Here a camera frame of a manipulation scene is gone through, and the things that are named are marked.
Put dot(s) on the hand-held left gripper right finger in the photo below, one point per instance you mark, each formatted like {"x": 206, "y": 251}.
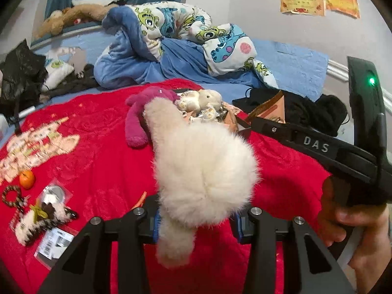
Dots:
{"x": 241, "y": 228}

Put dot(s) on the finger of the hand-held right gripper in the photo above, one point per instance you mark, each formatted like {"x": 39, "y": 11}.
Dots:
{"x": 315, "y": 145}

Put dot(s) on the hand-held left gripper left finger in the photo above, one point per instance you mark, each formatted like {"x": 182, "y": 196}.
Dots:
{"x": 153, "y": 231}

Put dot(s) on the fluffy cream-white plush toy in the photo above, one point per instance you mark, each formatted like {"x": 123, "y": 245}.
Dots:
{"x": 202, "y": 171}

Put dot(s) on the clear bag with barcode label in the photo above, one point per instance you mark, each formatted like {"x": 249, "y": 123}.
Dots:
{"x": 53, "y": 245}

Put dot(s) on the beige plush bear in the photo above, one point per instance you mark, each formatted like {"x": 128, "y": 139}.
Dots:
{"x": 208, "y": 98}

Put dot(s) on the zebra plush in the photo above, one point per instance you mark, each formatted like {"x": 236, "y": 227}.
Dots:
{"x": 33, "y": 223}

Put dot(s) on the tangerine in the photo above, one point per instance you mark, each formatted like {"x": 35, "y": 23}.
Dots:
{"x": 27, "y": 179}

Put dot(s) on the brown crochet scrunchie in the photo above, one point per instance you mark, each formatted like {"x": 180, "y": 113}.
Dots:
{"x": 6, "y": 202}

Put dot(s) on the person's right forearm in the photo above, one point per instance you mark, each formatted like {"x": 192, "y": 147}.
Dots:
{"x": 375, "y": 254}

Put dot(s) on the person's right hand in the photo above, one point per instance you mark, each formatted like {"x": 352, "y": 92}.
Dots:
{"x": 327, "y": 217}

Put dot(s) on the orange wrapper scrap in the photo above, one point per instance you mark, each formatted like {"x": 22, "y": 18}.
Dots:
{"x": 142, "y": 198}

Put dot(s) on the black clothing heap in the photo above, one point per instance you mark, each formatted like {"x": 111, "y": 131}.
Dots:
{"x": 312, "y": 110}

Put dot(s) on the red printed blanket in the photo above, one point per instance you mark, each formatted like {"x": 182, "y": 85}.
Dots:
{"x": 101, "y": 165}

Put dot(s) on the blue bed sheet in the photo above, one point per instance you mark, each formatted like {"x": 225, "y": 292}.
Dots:
{"x": 291, "y": 61}

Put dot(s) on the small beige teddy bear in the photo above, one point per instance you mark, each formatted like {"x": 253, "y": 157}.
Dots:
{"x": 229, "y": 119}

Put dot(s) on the clear bag with silver disc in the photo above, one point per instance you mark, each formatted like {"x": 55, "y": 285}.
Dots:
{"x": 53, "y": 194}

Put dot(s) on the magenta plush bear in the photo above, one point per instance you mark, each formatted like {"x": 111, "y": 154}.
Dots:
{"x": 137, "y": 113}

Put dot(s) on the black garment with small print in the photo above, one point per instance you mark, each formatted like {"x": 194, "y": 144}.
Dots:
{"x": 73, "y": 82}

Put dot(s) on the white stick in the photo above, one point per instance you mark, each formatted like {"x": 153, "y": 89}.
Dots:
{"x": 27, "y": 109}

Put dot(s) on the small cartoon pillow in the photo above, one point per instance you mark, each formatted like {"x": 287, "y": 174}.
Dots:
{"x": 58, "y": 69}

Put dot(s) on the cartoon monster printed quilt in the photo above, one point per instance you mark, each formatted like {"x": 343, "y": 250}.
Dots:
{"x": 171, "y": 21}

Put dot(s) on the brown plush dog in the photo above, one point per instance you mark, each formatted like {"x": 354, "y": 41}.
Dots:
{"x": 79, "y": 15}

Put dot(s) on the white pillow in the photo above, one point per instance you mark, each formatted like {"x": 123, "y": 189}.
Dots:
{"x": 88, "y": 1}

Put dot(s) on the white moulded bed frame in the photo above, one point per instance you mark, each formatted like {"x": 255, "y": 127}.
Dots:
{"x": 337, "y": 69}

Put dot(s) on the orange bordered wall certificate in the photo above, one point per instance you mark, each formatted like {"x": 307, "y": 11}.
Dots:
{"x": 341, "y": 3}

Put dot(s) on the yellow wall certificate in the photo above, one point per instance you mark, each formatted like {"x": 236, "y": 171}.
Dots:
{"x": 301, "y": 1}

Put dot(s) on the curved grey bed rail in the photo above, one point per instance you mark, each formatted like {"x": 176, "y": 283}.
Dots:
{"x": 67, "y": 32}

